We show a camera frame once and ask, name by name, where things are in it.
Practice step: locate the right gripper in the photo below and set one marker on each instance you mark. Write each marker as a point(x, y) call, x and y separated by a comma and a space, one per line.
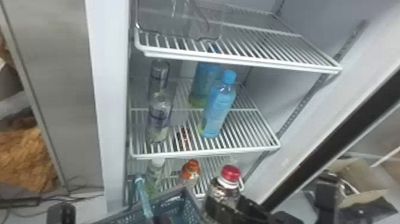
point(254, 212)

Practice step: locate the red cap bottle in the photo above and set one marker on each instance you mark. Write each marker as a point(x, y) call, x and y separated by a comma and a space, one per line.
point(229, 175)

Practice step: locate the blue basket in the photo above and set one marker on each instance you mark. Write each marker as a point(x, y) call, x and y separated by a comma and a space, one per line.
point(175, 208)

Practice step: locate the orange cap bottle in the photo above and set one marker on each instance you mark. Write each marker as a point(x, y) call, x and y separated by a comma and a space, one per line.
point(190, 171)

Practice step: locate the green bottle white cap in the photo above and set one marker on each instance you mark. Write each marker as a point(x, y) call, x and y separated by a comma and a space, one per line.
point(153, 175)

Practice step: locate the blue bottle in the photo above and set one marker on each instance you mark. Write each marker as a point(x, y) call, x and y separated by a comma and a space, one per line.
point(202, 82)
point(217, 106)

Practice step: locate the fridge door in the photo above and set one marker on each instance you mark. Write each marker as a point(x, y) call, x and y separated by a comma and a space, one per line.
point(340, 137)

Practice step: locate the cardboard box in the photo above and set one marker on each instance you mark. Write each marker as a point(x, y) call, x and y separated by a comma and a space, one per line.
point(359, 178)

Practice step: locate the white fridge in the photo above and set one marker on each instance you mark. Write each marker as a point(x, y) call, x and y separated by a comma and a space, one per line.
point(107, 94)

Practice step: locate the clear box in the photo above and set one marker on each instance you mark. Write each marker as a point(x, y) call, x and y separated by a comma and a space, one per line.
point(184, 18)

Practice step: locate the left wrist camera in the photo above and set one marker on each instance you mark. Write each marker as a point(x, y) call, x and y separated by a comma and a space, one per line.
point(61, 214)

